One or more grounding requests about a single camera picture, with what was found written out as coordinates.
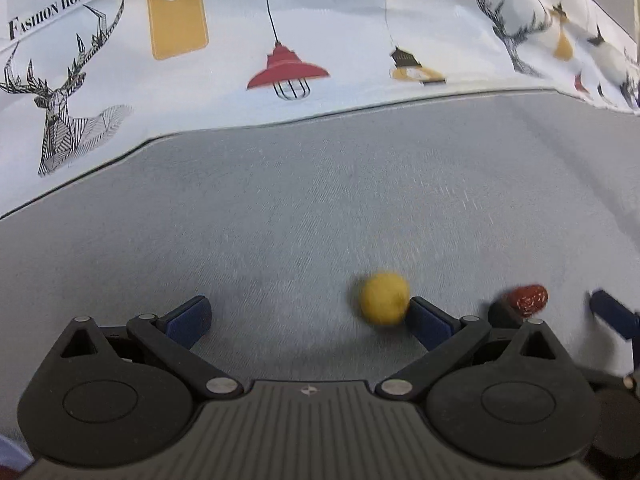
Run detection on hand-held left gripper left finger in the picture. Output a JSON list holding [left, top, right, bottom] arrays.
[[37, 295, 244, 403]]

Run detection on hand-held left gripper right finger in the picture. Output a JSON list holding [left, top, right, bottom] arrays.
[[375, 296, 582, 403]]

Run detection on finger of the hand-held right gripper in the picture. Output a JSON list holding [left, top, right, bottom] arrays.
[[487, 296, 527, 330], [589, 289, 640, 342]]

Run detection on dark red date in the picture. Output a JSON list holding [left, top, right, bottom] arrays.
[[505, 284, 550, 318]]

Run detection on yellow-green round fruit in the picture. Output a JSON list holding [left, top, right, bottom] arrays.
[[357, 271, 412, 326]]

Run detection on white printed blanket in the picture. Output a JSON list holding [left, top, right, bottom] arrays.
[[0, 0, 640, 221]]

